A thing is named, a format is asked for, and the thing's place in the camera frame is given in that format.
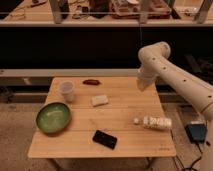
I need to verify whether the black smartphone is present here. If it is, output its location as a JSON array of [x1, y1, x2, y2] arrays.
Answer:
[[92, 130, 117, 149]]

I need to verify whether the translucent plastic cup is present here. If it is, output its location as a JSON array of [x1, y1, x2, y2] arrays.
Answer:
[[58, 81, 74, 102]]

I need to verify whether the long workbench shelf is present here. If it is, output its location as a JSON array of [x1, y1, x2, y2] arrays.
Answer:
[[0, 0, 213, 28]]

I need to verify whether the wooden folding table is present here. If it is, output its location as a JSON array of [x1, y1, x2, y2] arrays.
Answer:
[[28, 77, 176, 158]]

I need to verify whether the green bowl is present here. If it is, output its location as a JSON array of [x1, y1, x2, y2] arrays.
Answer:
[[36, 102, 71, 134]]

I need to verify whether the black floor cable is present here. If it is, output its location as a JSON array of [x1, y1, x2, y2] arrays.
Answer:
[[173, 141, 205, 171]]

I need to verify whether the dark red sausage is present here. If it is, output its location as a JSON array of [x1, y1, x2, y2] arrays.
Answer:
[[83, 79, 100, 85]]

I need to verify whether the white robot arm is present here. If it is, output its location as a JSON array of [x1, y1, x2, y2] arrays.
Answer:
[[137, 42, 213, 171]]

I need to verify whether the blue black power box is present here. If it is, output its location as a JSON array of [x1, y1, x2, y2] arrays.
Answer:
[[185, 124, 207, 143]]

